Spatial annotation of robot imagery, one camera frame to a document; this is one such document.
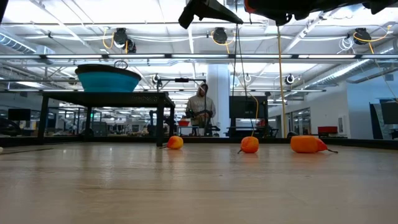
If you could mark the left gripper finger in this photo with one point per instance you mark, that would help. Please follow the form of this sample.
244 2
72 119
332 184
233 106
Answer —
208 12

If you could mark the blue grey collapsible colander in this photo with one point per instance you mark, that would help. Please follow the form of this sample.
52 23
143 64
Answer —
107 82

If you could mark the small round orange fruit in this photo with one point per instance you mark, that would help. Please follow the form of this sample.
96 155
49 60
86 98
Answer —
303 144

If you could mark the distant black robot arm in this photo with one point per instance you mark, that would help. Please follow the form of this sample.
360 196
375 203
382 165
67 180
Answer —
189 113

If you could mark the white square pillar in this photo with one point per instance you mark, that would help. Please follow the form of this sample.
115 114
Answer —
219 77

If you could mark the person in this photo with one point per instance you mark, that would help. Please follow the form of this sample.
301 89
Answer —
199 105

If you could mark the red plastic bin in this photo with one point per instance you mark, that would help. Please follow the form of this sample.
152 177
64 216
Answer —
183 123

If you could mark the red box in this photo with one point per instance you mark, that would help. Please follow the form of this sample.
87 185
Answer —
327 130

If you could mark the black perforated metal shelf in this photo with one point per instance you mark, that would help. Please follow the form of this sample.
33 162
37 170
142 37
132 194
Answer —
109 99

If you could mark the small orange pepper left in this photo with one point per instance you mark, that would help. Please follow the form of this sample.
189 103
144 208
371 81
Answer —
175 142

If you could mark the small orange pepper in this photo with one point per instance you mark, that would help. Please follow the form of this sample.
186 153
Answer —
175 142
249 145

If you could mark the small orange pepper middle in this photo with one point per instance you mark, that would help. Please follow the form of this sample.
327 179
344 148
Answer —
249 145

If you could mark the black framed screen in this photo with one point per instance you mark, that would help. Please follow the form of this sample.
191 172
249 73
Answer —
390 110

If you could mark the small black monitor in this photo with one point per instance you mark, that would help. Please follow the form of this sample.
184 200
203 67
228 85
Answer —
18 114

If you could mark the black distant station frame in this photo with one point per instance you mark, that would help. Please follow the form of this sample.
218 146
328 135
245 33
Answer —
182 80

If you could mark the black wall monitor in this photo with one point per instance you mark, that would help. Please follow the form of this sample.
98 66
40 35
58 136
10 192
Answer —
245 107

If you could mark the black metal table frame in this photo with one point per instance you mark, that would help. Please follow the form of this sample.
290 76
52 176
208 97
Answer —
367 143

